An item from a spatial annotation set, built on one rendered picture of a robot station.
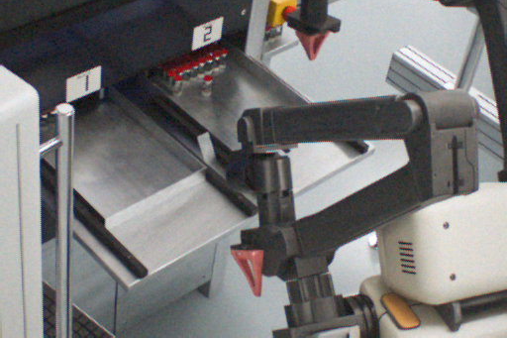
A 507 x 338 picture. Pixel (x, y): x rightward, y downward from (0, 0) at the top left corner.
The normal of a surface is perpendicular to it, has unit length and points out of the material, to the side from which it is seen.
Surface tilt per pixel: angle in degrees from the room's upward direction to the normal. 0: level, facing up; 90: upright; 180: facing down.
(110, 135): 0
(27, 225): 90
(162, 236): 0
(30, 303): 90
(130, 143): 0
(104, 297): 90
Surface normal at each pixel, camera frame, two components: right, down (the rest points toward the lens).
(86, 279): 0.67, 0.54
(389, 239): -0.93, 0.14
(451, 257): 0.33, -0.03
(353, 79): 0.12, -0.75
